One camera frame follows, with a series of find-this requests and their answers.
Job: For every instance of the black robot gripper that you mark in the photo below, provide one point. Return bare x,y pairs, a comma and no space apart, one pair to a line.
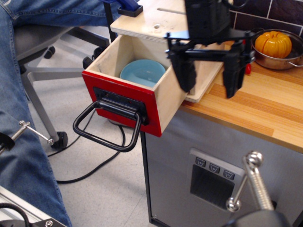
208,22

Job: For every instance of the wooden drawer with red front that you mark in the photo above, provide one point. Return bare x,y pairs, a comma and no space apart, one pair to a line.
147,109

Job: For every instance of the light wooden box housing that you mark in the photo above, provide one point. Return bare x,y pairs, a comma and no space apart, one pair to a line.
158,18

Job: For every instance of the red chili pepper toy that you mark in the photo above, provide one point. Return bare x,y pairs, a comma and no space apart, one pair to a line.
248,69

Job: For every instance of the light blue ceramic bowl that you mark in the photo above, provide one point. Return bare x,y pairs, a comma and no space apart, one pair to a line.
144,72

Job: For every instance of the orange pumpkin toy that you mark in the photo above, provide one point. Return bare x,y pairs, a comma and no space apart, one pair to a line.
274,44

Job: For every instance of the stainless steel pot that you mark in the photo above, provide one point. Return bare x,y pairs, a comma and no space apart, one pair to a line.
292,60

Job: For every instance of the blue clamp with black pad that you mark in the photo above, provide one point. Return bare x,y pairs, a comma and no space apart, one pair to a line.
128,8

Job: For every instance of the silver clamp screw right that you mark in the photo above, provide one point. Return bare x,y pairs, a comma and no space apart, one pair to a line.
265,215

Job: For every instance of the silver clamp screw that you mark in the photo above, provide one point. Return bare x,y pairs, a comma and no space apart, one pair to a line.
265,215
8,142

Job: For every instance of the grey metal cabinet front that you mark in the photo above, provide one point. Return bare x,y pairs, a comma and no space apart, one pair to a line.
195,167

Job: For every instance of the beige shoe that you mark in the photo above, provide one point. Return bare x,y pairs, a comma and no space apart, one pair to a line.
117,123

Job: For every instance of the grey office chair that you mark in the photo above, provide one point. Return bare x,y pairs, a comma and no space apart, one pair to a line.
35,41

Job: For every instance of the silver clamp screw left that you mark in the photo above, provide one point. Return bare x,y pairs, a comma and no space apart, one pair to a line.
8,142

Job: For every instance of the person leg in blue jeans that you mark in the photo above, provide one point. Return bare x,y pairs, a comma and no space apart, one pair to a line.
25,170

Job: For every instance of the aluminium frame profile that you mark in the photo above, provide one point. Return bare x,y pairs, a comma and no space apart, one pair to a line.
16,212

